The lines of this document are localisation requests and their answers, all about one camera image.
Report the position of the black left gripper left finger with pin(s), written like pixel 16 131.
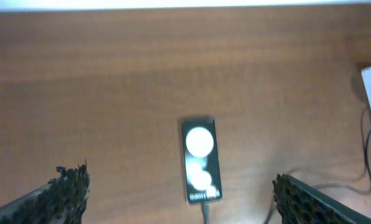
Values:
pixel 62 200

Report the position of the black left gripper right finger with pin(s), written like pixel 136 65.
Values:
pixel 300 203

